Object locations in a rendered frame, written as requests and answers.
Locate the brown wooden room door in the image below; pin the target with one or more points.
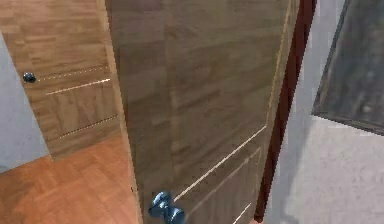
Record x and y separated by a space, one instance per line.
66 66
206 100

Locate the blue round door knob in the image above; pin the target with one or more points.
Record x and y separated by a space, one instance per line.
165 208

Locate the dark round door knob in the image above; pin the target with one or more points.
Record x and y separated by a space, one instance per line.
29 77

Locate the dark framed wall picture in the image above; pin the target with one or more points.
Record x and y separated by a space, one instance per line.
356 66

